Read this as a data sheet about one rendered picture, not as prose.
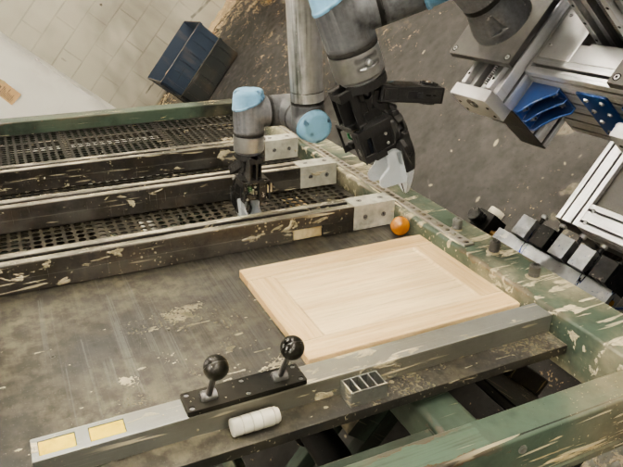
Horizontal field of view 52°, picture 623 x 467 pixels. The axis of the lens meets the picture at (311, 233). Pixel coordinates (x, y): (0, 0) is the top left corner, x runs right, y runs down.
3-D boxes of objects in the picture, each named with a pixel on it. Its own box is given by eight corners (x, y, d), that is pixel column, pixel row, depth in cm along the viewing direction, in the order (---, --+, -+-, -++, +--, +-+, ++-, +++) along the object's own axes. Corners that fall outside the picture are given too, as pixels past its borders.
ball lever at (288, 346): (292, 386, 106) (311, 349, 96) (271, 393, 104) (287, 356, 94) (285, 366, 108) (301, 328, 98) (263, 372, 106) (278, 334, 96)
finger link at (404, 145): (394, 168, 103) (379, 119, 98) (403, 162, 103) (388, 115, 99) (411, 176, 99) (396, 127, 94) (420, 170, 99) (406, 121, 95)
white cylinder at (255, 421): (234, 442, 99) (282, 427, 102) (234, 426, 97) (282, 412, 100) (228, 429, 101) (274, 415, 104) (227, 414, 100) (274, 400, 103)
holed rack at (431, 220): (474, 245, 152) (475, 243, 152) (464, 246, 151) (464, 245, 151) (239, 97, 287) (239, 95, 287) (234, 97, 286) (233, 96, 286)
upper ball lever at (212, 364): (222, 407, 101) (234, 370, 91) (199, 413, 100) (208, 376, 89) (215, 384, 103) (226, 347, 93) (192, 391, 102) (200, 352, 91)
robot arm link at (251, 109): (272, 91, 150) (237, 94, 147) (272, 136, 155) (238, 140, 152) (260, 84, 157) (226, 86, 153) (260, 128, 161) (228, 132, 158)
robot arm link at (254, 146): (228, 132, 158) (260, 129, 161) (229, 150, 160) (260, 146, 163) (238, 140, 152) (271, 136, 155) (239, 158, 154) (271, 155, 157)
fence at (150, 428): (549, 332, 128) (553, 314, 126) (36, 484, 90) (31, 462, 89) (531, 319, 132) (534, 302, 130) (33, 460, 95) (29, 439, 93)
